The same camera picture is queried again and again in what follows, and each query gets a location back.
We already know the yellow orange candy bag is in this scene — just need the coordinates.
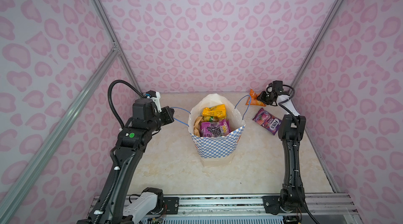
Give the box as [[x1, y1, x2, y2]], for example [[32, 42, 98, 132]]
[[201, 104, 227, 122]]

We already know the right aluminium corner post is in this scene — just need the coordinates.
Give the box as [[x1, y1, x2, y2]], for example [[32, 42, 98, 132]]
[[291, 0, 347, 89]]

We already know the blue checkered paper bag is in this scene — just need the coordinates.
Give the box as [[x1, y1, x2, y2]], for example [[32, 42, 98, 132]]
[[174, 94, 250, 167]]

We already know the aluminium corner frame post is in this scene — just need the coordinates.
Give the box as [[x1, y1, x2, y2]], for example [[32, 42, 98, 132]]
[[89, 0, 141, 91]]

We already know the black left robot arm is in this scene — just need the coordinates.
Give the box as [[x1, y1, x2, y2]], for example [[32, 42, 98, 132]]
[[79, 96, 174, 224]]

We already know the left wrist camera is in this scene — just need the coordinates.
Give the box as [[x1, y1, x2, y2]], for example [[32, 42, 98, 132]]
[[144, 90, 162, 112]]

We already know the purple grape candy bag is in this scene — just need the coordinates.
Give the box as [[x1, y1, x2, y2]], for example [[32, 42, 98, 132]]
[[200, 119, 231, 138]]

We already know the orange taro chips bag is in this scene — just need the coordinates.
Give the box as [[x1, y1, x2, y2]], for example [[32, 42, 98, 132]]
[[193, 116, 204, 137]]

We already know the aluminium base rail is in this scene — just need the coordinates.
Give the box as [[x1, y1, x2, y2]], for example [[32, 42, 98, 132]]
[[84, 194, 363, 224]]

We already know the small orange snack packet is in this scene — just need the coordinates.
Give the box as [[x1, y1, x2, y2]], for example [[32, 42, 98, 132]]
[[246, 89, 266, 107]]

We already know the purple Fox's candy bag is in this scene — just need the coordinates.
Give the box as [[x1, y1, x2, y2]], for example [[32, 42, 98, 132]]
[[253, 108, 282, 135]]

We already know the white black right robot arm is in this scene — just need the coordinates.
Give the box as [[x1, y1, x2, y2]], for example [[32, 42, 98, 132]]
[[258, 80, 306, 215]]

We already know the diagonal aluminium frame bar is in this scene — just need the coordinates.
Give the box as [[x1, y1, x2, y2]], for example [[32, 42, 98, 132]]
[[1, 46, 121, 224]]

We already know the black corrugated left cable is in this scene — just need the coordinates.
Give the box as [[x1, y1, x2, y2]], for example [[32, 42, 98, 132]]
[[107, 79, 145, 129]]

